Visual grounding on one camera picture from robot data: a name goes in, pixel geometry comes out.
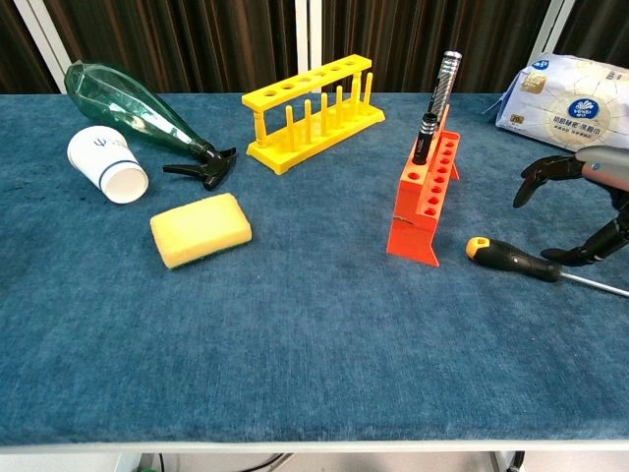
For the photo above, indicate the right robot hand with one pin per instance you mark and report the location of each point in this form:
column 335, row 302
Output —
column 604, row 167

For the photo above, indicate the silver black metal tool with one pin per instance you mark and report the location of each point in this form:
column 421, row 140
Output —
column 444, row 83

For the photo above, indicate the small black flashlight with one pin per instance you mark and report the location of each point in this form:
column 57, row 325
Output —
column 423, row 142

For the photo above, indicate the white paper cup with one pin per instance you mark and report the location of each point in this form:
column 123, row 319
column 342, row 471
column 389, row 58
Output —
column 103, row 157

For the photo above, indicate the orange plastic tool holder rack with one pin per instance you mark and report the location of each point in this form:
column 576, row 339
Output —
column 410, row 236

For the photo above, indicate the wet wipes pack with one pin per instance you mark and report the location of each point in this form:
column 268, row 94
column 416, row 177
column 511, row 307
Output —
column 565, row 98

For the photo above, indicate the yellow test tube rack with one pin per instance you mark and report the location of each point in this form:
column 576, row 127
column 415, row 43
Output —
column 304, row 123

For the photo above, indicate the grey table leg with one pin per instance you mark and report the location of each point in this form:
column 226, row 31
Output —
column 501, row 462

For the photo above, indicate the blue tablecloth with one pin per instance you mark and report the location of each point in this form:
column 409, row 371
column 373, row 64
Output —
column 314, row 344

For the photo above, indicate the white table edge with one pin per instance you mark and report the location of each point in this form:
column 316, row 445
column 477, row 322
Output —
column 314, row 446

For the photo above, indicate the yellow sponge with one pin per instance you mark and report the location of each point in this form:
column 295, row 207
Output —
column 201, row 228

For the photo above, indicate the black pleated curtain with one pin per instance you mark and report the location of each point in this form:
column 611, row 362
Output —
column 172, row 44

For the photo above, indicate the green spray bottle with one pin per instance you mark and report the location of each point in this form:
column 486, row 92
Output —
column 128, row 113

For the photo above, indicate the white metal frame post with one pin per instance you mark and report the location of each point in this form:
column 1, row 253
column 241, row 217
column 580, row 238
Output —
column 41, row 49
column 553, row 29
column 308, row 44

